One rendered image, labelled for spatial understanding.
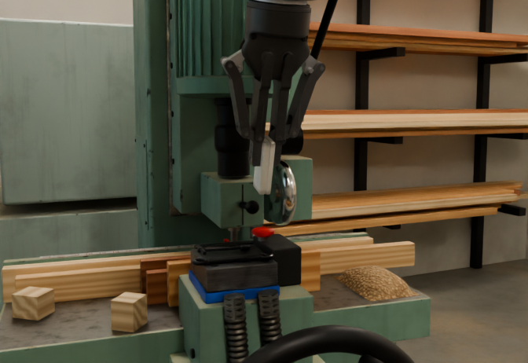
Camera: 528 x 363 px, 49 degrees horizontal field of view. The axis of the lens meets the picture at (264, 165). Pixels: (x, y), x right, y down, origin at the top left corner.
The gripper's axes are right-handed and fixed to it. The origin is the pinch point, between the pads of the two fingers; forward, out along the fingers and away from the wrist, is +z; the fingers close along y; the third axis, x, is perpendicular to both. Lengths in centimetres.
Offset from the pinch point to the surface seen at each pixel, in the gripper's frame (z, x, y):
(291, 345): 11.5, 20.8, 2.7
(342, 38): 13, -214, -114
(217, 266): 9.0, 8.8, 7.6
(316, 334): 10.8, 20.4, -0.2
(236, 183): 7.3, -11.5, -0.1
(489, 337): 148, -128, -176
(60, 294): 23.6, -11.3, 25.2
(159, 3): -15.2, -41.3, 7.8
